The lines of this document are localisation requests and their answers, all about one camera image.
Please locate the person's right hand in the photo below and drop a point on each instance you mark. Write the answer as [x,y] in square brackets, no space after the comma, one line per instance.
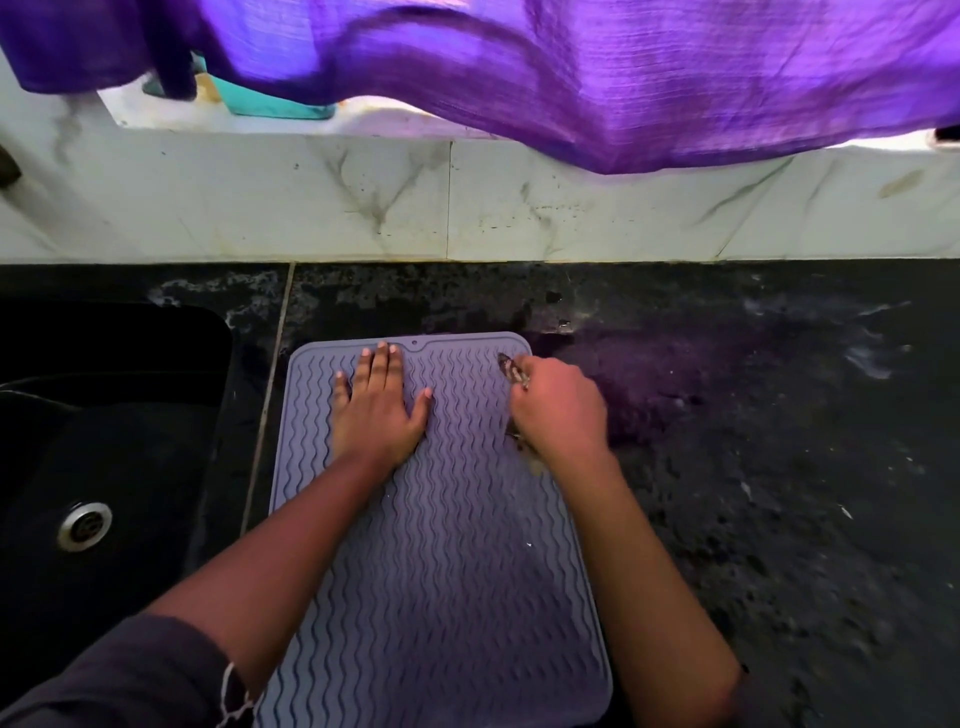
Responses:
[559,409]

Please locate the person's left hand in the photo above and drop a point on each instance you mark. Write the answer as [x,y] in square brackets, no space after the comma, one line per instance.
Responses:
[379,420]

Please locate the person's left middle finger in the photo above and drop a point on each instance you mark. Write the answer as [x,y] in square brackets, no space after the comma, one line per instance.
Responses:
[380,366]

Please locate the person's left thumb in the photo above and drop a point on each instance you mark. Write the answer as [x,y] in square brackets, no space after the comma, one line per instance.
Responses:
[421,409]

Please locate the person's left little finger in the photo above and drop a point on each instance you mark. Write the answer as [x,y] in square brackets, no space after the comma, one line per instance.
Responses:
[341,390]

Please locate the small metal tool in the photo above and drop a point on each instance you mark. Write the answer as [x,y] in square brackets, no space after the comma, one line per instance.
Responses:
[513,370]

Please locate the grey wavy silicone mat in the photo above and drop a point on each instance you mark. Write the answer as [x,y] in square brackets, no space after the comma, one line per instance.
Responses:
[450,555]

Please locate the person's left forearm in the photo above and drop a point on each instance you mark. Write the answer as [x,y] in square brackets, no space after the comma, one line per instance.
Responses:
[300,555]

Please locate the person's right forearm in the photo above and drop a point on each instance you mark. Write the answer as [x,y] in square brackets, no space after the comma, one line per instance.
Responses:
[645,585]

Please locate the black kitchen sink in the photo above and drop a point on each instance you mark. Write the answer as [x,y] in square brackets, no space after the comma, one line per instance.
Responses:
[97,480]

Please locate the teal plastic container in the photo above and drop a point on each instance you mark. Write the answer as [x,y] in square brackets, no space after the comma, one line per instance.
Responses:
[270,103]

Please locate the metal sink drain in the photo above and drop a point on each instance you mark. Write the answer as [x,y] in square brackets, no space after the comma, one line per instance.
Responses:
[85,526]

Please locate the purple cloth curtain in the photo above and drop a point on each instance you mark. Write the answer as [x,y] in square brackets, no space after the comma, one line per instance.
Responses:
[570,67]

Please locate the dark grey sleeve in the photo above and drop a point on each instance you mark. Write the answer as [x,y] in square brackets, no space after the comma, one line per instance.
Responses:
[127,679]

